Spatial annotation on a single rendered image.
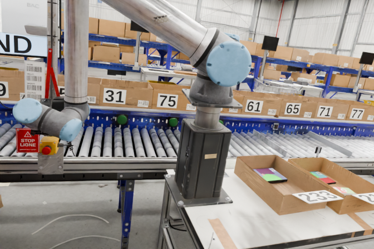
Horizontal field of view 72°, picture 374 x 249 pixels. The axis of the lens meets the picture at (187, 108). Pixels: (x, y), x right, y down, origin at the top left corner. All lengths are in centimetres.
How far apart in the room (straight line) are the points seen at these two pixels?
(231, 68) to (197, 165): 47
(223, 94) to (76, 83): 58
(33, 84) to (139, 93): 83
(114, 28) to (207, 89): 554
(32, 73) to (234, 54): 95
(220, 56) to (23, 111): 69
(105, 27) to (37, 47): 503
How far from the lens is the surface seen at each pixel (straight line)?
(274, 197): 127
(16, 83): 207
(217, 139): 110
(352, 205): 148
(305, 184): 151
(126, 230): 177
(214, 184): 121
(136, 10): 85
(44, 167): 154
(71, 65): 108
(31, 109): 104
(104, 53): 623
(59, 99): 135
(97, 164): 151
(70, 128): 101
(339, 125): 291
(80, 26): 106
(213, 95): 103
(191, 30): 85
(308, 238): 121
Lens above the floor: 141
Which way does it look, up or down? 14 degrees down
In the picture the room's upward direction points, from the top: 8 degrees clockwise
